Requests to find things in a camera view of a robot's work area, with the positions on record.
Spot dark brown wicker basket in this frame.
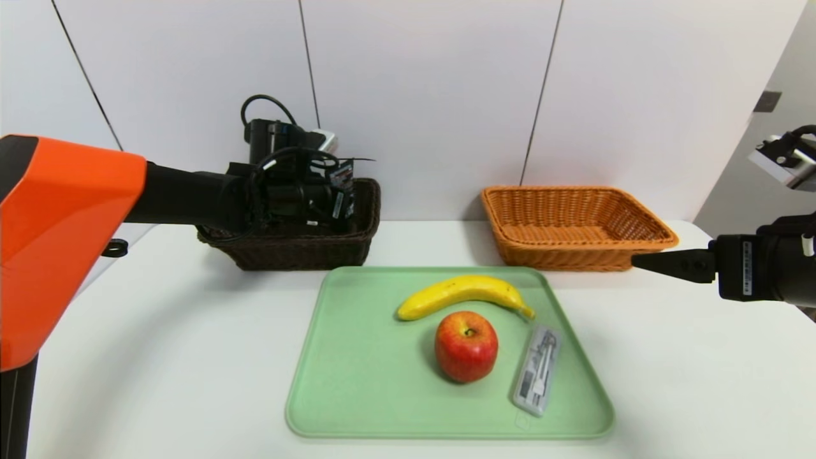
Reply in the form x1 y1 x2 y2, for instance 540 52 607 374
198 177 382 272

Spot yellow banana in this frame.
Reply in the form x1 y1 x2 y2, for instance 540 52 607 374
397 275 535 321

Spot black left wrist camera cable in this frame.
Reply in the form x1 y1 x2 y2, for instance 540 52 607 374
241 94 340 192

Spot orange wicker basket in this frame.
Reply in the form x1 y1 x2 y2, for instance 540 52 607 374
480 186 680 273

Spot red apple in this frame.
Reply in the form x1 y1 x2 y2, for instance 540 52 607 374
435 310 499 383

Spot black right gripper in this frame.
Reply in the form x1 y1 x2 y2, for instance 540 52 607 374
630 233 816 309

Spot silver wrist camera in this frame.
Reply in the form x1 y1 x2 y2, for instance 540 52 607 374
305 129 339 155
748 134 816 192

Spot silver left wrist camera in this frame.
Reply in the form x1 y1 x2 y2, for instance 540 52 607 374
305 129 339 155

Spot light green plastic tray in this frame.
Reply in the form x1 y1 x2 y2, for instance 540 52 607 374
286 266 615 439

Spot clear plastic compass case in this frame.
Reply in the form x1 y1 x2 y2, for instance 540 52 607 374
512 323 562 417

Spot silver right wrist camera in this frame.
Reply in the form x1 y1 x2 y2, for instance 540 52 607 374
748 134 816 192

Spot black cosmetic tube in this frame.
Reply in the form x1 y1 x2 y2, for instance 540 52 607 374
328 156 377 221

